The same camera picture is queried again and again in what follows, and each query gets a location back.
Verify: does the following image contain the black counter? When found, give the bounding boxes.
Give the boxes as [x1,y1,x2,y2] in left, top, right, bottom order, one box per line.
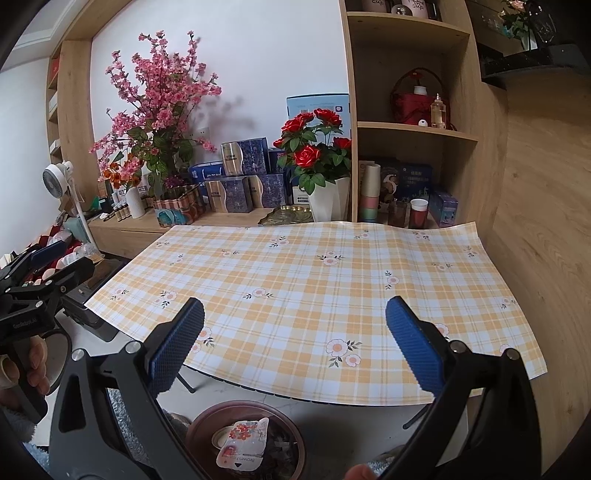
[475,44,591,86]

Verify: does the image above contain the person's grey fleece trousers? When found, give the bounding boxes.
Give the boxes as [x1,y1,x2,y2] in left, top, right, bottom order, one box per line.
[108,390,160,462]

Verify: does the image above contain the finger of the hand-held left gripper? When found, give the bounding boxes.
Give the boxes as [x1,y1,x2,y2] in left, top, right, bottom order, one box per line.
[27,256,96,299]
[0,239,71,280]

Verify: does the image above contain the pink blossom arrangement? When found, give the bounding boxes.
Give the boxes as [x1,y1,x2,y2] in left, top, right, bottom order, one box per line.
[90,30,222,185]

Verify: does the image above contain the gold tray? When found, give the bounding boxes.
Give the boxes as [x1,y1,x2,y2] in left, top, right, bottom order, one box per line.
[257,204,315,228]

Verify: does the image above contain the red basket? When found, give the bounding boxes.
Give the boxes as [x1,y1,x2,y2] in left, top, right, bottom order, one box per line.
[390,68,451,126]

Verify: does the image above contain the large light blue box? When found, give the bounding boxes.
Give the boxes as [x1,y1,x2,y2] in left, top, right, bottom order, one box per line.
[286,93,350,134]

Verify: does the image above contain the orange flowers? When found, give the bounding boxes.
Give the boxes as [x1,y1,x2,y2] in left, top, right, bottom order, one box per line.
[102,159,141,190]

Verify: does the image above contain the glass vase with flowers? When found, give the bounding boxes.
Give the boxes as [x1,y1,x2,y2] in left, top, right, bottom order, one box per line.
[501,0,543,51]

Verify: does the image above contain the pile of red white packets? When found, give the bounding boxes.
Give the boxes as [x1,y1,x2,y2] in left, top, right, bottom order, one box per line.
[21,222,100,278]

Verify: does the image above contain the brown cup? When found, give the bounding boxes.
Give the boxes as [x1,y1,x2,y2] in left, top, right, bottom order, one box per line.
[388,198,409,227]

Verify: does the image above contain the white ribbed vase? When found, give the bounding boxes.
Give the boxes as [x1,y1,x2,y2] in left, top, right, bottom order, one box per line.
[126,186,146,219]

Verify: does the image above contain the red paper cup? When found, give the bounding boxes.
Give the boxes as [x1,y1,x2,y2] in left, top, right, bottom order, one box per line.
[409,198,430,230]

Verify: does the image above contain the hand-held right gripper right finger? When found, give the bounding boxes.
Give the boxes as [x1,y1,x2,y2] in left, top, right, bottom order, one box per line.
[385,296,542,480]

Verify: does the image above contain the wooden shelf unit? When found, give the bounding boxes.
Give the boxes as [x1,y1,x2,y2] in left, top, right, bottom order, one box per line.
[339,0,497,227]

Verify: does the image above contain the person's left hand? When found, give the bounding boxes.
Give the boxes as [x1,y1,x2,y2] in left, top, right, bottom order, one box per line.
[0,342,51,407]

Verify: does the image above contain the person's left forearm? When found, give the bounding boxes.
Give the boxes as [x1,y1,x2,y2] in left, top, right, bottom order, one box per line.
[0,390,51,467]

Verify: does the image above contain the blue flat box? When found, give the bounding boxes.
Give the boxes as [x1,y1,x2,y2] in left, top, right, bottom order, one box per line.
[189,162,227,182]

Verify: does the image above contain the small glass bottle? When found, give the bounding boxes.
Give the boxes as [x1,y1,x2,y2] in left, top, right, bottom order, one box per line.
[430,93,448,129]

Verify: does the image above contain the row of small dropper bottles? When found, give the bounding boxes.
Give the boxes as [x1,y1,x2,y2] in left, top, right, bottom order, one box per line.
[111,198,155,221]

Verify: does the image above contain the red rose bouquet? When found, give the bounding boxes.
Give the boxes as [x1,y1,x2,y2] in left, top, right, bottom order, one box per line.
[272,108,354,195]

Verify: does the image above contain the wooden sideboard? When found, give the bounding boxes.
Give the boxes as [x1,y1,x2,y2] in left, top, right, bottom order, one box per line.
[88,210,278,259]

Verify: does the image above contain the yellow checked tablecloth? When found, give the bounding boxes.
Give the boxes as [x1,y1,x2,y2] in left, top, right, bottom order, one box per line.
[85,220,548,407]

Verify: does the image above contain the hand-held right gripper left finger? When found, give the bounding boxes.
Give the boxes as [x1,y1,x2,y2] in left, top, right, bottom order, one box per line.
[49,298,206,480]

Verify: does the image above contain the brown round bin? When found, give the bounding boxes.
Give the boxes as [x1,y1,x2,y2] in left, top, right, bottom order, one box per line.
[185,401,306,480]

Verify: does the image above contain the white printed snack pouch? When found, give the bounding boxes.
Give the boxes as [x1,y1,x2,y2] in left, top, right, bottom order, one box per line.
[215,416,271,472]

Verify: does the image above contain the gold blue gift box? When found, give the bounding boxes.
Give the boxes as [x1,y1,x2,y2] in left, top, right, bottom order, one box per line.
[204,176,254,213]
[248,173,287,209]
[221,137,269,177]

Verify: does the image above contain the white standing fan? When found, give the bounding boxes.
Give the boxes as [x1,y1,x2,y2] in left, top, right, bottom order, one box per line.
[42,160,95,259]

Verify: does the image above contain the blue white carton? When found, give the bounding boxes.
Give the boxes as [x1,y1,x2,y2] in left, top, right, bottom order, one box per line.
[290,173,312,207]

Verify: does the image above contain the small light blue box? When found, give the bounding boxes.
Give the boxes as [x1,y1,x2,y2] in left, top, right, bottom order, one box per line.
[429,187,459,227]

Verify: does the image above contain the beige slipper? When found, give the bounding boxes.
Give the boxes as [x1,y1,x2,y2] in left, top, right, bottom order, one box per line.
[164,411,192,432]

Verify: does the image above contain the dark blue picture box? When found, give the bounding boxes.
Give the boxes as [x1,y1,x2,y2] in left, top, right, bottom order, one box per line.
[379,159,434,204]

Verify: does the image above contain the striped gift box with teal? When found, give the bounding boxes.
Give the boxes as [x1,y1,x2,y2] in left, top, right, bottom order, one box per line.
[152,184,207,225]

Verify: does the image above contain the white angular vase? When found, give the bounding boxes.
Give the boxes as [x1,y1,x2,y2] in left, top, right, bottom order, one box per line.
[307,176,352,222]

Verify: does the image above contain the stack of pastel cups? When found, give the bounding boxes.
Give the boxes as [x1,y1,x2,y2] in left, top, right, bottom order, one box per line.
[359,161,382,223]

